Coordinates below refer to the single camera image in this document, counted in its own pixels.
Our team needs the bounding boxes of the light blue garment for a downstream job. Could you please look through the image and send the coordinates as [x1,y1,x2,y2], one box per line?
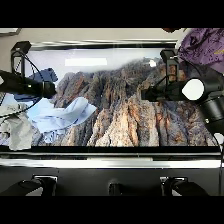
[25,95,98,145]

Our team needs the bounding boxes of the dark blue garment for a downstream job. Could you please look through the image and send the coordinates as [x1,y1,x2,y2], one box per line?
[13,67,60,102]

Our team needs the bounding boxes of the grey garment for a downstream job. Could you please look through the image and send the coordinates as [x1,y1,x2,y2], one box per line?
[0,102,35,152]

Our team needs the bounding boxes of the purple garment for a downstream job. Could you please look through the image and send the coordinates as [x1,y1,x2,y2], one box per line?
[177,27,224,75]

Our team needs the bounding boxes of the silver frame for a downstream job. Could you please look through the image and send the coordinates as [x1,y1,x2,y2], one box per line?
[0,151,224,197]

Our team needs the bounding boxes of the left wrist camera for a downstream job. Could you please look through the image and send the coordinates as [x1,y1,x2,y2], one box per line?
[10,40,33,78]

